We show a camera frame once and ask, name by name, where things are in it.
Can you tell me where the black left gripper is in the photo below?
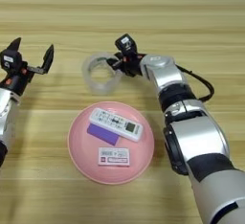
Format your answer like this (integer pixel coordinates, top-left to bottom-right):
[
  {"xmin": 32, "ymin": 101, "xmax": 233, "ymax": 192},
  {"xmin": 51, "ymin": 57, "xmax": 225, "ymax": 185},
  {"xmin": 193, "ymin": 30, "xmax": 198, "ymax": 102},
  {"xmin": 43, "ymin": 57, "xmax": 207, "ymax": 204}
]
[{"xmin": 0, "ymin": 36, "xmax": 56, "ymax": 97}]

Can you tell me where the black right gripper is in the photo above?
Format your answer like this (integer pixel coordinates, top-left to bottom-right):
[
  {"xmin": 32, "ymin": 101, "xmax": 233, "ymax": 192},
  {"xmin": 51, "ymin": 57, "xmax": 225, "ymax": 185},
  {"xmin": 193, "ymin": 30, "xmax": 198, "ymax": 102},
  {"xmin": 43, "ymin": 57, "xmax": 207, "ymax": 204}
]
[{"xmin": 105, "ymin": 51, "xmax": 147, "ymax": 78}]

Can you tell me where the pink round plate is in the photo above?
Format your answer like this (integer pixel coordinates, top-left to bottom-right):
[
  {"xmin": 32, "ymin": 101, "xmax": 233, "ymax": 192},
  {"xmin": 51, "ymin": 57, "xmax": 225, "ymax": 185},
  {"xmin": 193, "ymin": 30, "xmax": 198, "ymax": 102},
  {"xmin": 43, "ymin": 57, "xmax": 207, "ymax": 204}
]
[{"xmin": 67, "ymin": 101, "xmax": 155, "ymax": 185}]

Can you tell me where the small white red-labelled box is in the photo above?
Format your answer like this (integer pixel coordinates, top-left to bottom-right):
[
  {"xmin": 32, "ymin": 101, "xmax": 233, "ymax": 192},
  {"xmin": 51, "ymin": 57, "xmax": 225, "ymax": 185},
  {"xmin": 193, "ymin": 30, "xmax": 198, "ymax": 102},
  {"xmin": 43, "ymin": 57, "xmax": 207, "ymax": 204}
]
[{"xmin": 97, "ymin": 146, "xmax": 131, "ymax": 168}]

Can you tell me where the purple rectangular card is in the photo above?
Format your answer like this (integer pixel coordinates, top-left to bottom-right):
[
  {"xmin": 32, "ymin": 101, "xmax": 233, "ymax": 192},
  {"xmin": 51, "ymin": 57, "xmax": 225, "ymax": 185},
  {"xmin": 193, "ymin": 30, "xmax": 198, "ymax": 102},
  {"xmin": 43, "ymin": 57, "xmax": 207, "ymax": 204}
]
[{"xmin": 86, "ymin": 123, "xmax": 121, "ymax": 146}]

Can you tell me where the clear tape roll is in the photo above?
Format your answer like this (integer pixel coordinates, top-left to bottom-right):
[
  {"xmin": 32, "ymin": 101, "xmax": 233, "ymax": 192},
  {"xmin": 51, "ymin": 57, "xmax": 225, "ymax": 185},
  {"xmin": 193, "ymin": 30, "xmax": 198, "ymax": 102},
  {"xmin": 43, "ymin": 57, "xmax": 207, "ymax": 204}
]
[{"xmin": 81, "ymin": 52, "xmax": 124, "ymax": 97}]

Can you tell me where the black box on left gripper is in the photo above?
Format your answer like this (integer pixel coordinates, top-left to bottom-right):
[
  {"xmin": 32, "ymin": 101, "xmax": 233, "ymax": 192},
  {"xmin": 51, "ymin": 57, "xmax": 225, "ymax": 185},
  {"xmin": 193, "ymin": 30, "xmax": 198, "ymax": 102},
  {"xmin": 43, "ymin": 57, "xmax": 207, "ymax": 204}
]
[{"xmin": 0, "ymin": 49, "xmax": 24, "ymax": 74}]

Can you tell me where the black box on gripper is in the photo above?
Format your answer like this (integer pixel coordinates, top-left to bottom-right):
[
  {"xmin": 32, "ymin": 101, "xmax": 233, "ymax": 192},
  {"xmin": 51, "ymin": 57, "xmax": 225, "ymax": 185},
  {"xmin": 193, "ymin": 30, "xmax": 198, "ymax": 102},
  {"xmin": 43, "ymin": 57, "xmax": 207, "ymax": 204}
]
[
  {"xmin": 114, "ymin": 34, "xmax": 139, "ymax": 56},
  {"xmin": 0, "ymin": 49, "xmax": 24, "ymax": 74}
]

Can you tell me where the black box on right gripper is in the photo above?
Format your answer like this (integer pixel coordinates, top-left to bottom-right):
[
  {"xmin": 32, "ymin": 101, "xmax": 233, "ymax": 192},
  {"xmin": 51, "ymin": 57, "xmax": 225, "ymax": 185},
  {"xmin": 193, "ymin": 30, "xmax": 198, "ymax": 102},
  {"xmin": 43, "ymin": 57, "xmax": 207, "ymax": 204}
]
[{"xmin": 114, "ymin": 34, "xmax": 139, "ymax": 56}]

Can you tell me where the white remote control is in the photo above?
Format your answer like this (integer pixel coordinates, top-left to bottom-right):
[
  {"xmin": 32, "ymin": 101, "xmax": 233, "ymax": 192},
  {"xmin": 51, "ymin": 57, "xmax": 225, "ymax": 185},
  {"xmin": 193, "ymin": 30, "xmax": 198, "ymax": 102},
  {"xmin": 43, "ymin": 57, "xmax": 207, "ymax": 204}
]
[{"xmin": 88, "ymin": 107, "xmax": 145, "ymax": 143}]

